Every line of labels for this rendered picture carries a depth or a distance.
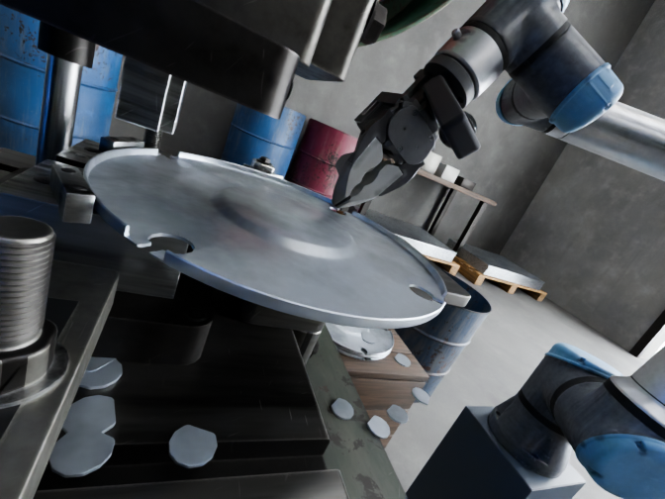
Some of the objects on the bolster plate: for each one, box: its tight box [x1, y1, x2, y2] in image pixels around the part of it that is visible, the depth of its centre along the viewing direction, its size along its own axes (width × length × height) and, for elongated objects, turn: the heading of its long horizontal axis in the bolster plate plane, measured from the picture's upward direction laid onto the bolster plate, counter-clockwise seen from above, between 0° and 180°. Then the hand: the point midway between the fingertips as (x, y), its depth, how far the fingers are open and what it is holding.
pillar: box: [35, 53, 83, 165], centre depth 27 cm, size 2×2×14 cm
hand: (343, 200), depth 42 cm, fingers closed
